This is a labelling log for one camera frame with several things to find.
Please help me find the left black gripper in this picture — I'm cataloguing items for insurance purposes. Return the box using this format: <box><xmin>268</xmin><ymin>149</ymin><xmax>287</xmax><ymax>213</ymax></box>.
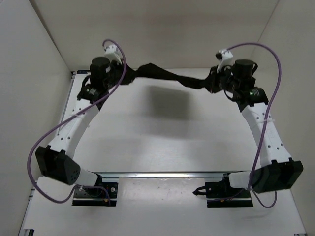
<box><xmin>107</xmin><ymin>56</ymin><xmax>139</xmax><ymax>86</ymax></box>

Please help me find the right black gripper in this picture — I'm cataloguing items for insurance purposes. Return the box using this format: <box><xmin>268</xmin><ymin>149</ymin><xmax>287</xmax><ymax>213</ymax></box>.
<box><xmin>201</xmin><ymin>65</ymin><xmax>239</xmax><ymax>94</ymax></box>

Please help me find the black skirt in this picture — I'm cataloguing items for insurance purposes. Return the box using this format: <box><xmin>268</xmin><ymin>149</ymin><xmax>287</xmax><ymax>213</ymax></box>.
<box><xmin>121</xmin><ymin>63</ymin><xmax>221</xmax><ymax>93</ymax></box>

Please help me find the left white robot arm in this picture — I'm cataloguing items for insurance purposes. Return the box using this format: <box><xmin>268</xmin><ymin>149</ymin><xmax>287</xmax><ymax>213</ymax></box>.
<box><xmin>35</xmin><ymin>57</ymin><xmax>128</xmax><ymax>196</ymax></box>

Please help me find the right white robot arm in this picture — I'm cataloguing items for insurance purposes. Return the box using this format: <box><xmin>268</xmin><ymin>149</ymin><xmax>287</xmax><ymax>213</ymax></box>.
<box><xmin>209</xmin><ymin>58</ymin><xmax>303</xmax><ymax>197</ymax></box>

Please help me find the left blue label sticker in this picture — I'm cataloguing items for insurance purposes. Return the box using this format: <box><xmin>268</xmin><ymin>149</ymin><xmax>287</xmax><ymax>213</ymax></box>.
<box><xmin>76</xmin><ymin>70</ymin><xmax>90</xmax><ymax>74</ymax></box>

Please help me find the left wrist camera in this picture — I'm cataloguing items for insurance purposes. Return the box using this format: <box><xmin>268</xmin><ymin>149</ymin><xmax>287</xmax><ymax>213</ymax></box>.
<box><xmin>104</xmin><ymin>44</ymin><xmax>123</xmax><ymax>64</ymax></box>

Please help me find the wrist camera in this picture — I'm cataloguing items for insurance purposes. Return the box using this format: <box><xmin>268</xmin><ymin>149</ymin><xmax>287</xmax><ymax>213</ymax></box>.
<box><xmin>104</xmin><ymin>44</ymin><xmax>123</xmax><ymax>64</ymax></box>
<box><xmin>216</xmin><ymin>49</ymin><xmax>233</xmax><ymax>73</ymax></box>

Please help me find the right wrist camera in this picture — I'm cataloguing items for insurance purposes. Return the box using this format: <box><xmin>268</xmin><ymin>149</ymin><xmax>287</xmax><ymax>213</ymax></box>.
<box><xmin>216</xmin><ymin>49</ymin><xmax>233</xmax><ymax>73</ymax></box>

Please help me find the aluminium rail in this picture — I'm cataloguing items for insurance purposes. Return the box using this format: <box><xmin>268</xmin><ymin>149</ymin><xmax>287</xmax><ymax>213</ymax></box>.
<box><xmin>95</xmin><ymin>171</ymin><xmax>232</xmax><ymax>179</ymax></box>

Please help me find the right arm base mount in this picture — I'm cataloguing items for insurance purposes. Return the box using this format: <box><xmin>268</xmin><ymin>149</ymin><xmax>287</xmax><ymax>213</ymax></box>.
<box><xmin>192</xmin><ymin>177</ymin><xmax>253</xmax><ymax>208</ymax></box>

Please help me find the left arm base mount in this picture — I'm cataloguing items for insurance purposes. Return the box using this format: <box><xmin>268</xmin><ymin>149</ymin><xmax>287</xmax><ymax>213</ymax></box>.
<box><xmin>72</xmin><ymin>178</ymin><xmax>119</xmax><ymax>207</ymax></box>

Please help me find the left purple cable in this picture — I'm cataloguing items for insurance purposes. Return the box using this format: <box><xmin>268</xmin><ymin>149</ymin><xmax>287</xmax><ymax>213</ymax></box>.
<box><xmin>28</xmin><ymin>39</ymin><xmax>127</xmax><ymax>204</ymax></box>

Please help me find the purple cable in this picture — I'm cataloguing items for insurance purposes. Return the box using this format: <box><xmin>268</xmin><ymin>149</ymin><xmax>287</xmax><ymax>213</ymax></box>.
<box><xmin>28</xmin><ymin>39</ymin><xmax>127</xmax><ymax>204</ymax></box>
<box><xmin>225</xmin><ymin>43</ymin><xmax>283</xmax><ymax>209</ymax></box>

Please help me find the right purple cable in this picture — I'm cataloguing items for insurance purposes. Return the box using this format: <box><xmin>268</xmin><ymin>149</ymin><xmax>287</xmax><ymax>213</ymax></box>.
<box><xmin>225</xmin><ymin>43</ymin><xmax>283</xmax><ymax>209</ymax></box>

